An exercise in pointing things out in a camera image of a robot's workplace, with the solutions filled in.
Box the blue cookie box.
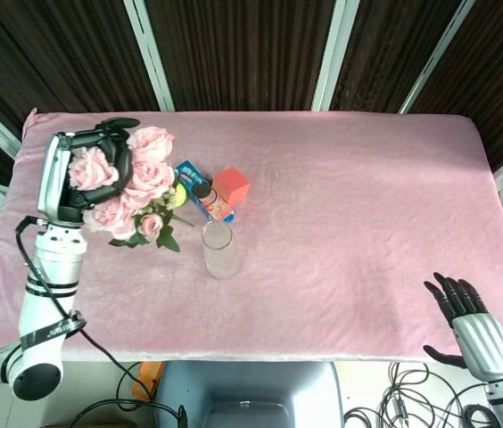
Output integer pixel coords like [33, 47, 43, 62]
[174, 160, 236, 225]

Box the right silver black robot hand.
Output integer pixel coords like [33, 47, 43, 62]
[423, 271, 503, 383]

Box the orange object under table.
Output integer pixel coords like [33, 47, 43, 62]
[131, 361, 166, 400]

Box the red block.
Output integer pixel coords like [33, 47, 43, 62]
[211, 166, 252, 209]

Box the clear glass cup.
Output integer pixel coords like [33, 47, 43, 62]
[201, 220, 240, 281]

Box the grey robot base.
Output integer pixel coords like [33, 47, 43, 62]
[153, 360, 346, 428]

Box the black floor cable tangle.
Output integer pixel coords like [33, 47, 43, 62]
[343, 360, 502, 428]

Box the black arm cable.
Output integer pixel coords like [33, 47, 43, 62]
[14, 216, 189, 428]

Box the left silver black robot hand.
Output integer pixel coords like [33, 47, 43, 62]
[37, 116, 141, 224]

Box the pink rose bouquet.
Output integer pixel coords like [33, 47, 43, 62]
[67, 126, 194, 254]

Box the pink plush tablecloth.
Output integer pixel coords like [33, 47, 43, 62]
[0, 108, 503, 363]

